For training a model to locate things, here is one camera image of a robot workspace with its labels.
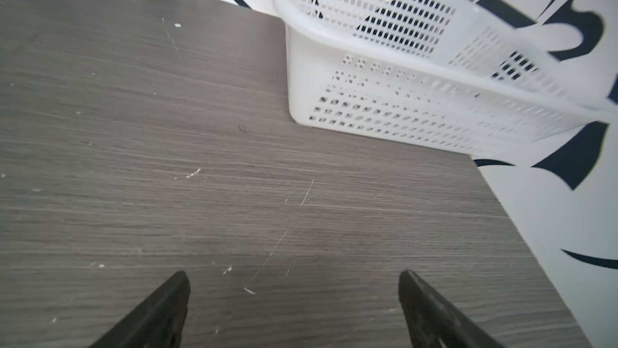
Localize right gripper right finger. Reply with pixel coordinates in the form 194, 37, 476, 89
398, 270, 503, 348

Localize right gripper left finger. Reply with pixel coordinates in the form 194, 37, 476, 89
92, 271, 191, 348

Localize white plastic laundry basket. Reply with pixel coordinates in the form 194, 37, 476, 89
274, 0, 617, 157

